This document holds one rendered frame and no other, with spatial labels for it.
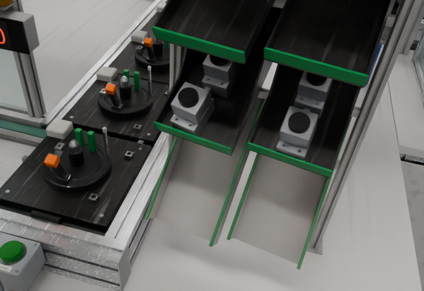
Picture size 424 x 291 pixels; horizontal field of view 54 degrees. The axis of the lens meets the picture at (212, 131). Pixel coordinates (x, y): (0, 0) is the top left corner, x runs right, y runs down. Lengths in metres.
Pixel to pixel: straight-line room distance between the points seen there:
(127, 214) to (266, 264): 0.31
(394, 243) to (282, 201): 0.36
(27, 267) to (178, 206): 0.28
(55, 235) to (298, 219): 0.45
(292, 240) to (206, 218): 0.16
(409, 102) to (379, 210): 0.54
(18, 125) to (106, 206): 0.37
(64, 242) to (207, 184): 0.28
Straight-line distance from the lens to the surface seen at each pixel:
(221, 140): 0.64
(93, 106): 1.10
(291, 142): 0.61
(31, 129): 1.09
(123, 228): 0.83
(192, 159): 0.77
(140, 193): 0.89
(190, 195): 0.77
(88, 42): 1.63
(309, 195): 0.76
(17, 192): 0.91
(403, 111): 1.48
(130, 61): 1.28
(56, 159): 0.81
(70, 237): 0.83
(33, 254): 0.82
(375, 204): 1.11
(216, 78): 0.66
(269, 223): 0.76
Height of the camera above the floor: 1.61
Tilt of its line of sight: 40 degrees down
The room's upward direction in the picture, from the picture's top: 6 degrees clockwise
